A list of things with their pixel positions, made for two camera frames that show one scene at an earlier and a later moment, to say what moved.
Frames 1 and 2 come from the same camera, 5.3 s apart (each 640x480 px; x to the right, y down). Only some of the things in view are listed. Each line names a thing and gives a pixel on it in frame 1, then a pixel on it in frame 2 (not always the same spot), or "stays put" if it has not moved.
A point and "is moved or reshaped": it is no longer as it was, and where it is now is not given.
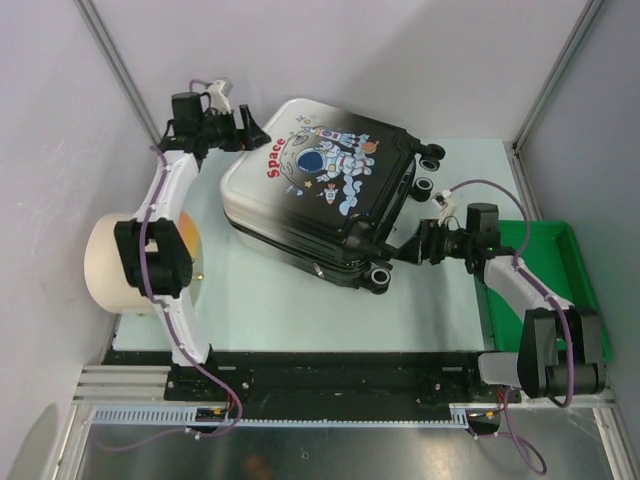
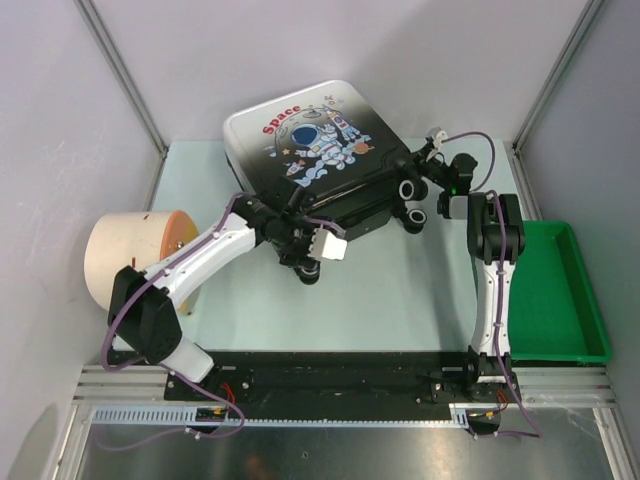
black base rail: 318,379 stays put
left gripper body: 220,131 → 294,239
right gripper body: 443,244 → 433,169
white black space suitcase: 327,188 is moved or reshaped
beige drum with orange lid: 106,274 stays put
